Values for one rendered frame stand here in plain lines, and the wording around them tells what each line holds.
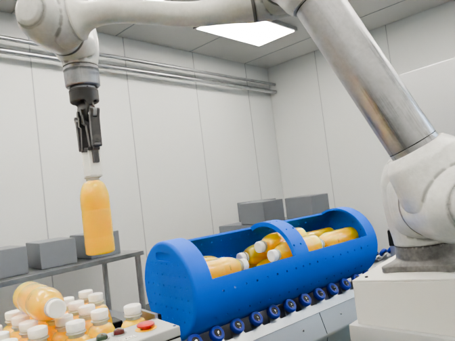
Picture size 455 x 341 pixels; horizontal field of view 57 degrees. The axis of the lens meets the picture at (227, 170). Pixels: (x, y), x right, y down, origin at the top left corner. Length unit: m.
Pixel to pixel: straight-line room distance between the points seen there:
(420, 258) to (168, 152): 4.68
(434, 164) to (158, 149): 4.76
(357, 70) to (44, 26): 0.66
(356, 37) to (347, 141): 5.71
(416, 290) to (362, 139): 5.52
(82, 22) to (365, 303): 0.92
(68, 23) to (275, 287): 0.93
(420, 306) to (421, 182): 0.31
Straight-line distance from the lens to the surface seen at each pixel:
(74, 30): 1.04
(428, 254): 1.09
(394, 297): 1.06
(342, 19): 0.92
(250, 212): 5.04
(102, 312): 1.04
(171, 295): 1.25
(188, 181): 5.69
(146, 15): 1.07
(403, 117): 0.89
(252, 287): 1.28
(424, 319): 1.05
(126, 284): 5.10
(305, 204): 5.05
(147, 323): 0.91
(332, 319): 1.58
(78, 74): 1.16
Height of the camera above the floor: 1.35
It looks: 3 degrees up
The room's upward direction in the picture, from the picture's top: 7 degrees counter-clockwise
